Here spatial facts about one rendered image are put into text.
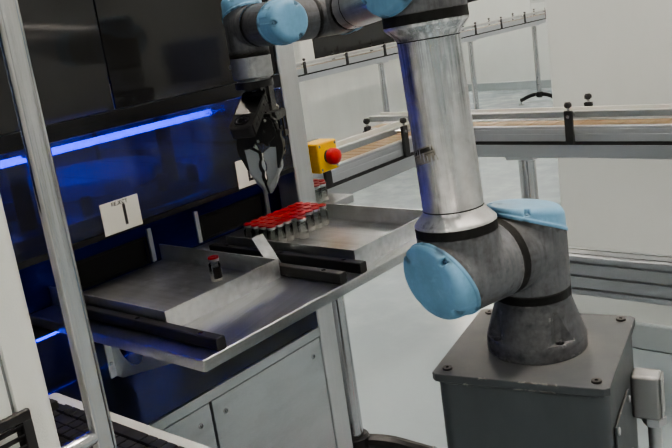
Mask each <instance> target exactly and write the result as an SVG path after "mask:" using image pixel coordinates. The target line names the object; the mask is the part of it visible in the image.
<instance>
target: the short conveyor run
mask: <svg viewBox="0 0 672 448"><path fill-rule="evenodd" d="M363 123H364V124H366V127H364V133H361V134H358V135H355V136H352V137H349V138H346V139H343V140H340V141H337V142H336V148H338V149H339V150H340V151H341V154H342V158H341V161H340V162H339V167H338V168H335V169H332V170H330V171H327V172H324V173H322V174H312V175H313V179H318V180H319V179H325V182H326V187H327V191H328V193H340V194H352V193H355V192H357V191H359V190H362V189H364V188H367V187H369V186H371V185H374V184H376V183H378V182H381V181H383V180H386V179H388V178H390V177H393V176H395V175H397V174H400V173H402V172H405V171H407V170H409V169H412V168H414V167H416V163H415V157H414V151H413V144H412V138H411V131H408V130H409V129H410V125H409V123H408V119H407V118H405V117H401V118H400V119H399V121H396V122H393V123H390V124H387V125H384V126H381V127H379V128H376V129H373V130H371V126H368V124H369V123H370V119H369V118H364V120H363Z"/></svg>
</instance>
